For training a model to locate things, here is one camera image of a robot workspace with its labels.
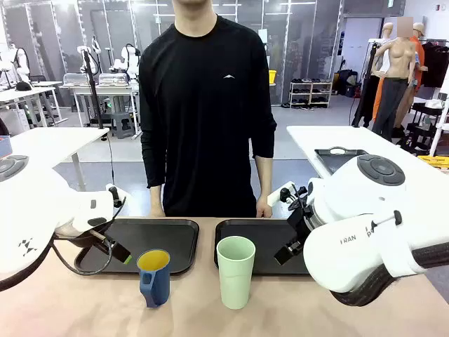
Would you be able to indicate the black tripod pole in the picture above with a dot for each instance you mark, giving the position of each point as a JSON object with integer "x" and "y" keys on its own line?
{"x": 92, "y": 87}

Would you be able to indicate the black plastic serving tray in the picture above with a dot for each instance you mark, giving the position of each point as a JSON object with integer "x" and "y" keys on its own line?
{"x": 259, "y": 235}
{"x": 158, "y": 238}

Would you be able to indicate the person left hand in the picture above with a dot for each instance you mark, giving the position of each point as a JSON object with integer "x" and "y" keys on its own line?
{"x": 263, "y": 208}

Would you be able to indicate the black utility cart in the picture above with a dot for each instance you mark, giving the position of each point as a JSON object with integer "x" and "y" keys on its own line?
{"x": 419, "y": 123}

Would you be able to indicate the rack of black clothes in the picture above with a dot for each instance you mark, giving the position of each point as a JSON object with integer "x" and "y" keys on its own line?
{"x": 435, "y": 63}

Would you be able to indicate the person torso black shirt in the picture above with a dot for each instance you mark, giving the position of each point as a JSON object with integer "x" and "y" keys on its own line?
{"x": 207, "y": 105}

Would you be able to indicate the white background work table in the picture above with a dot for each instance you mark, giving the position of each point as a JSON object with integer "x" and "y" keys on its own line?
{"x": 28, "y": 98}

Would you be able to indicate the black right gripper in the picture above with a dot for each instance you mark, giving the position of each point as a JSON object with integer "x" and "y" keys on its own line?
{"x": 301, "y": 221}

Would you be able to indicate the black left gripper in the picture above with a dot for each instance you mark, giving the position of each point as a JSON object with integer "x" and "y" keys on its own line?
{"x": 86, "y": 238}

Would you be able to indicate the yellow bin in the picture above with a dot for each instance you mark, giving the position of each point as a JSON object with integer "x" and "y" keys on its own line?
{"x": 272, "y": 77}

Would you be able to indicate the clear plastic cover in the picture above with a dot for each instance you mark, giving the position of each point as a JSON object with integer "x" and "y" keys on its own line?
{"x": 79, "y": 79}
{"x": 112, "y": 79}

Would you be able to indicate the pale green plastic cup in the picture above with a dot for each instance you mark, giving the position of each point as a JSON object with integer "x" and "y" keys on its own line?
{"x": 235, "y": 274}

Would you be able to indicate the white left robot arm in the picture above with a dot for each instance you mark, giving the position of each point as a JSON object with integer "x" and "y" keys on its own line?
{"x": 35, "y": 210}

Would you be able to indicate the white power strip black plug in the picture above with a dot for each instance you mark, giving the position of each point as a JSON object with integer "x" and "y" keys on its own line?
{"x": 111, "y": 189}
{"x": 277, "y": 196}

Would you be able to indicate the white shoe rack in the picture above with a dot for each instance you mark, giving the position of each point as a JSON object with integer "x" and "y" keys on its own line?
{"x": 310, "y": 94}

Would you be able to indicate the blue mug yellow inside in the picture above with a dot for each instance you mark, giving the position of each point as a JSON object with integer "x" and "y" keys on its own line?
{"x": 159, "y": 284}

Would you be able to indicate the person right hand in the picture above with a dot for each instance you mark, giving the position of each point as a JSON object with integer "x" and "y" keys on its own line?
{"x": 157, "y": 212}

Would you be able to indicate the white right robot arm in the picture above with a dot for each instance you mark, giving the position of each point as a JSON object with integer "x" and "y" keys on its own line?
{"x": 350, "y": 252}

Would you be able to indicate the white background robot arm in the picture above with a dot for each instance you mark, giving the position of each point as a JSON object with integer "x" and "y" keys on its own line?
{"x": 128, "y": 61}

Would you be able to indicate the person right forearm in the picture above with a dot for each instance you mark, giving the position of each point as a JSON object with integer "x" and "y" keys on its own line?
{"x": 156, "y": 196}

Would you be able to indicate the beige mannequin grey trousers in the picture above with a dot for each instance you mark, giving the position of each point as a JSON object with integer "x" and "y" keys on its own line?
{"x": 396, "y": 80}

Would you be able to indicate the person left forearm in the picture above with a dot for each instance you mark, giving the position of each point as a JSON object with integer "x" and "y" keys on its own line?
{"x": 263, "y": 175}

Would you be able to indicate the white side table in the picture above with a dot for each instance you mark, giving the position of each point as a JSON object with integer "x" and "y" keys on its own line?
{"x": 386, "y": 140}
{"x": 52, "y": 144}

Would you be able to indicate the grey plastic stool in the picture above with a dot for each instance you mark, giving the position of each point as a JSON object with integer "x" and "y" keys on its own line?
{"x": 123, "y": 125}

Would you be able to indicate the black cap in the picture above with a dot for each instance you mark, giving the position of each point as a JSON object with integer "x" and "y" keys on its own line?
{"x": 24, "y": 86}

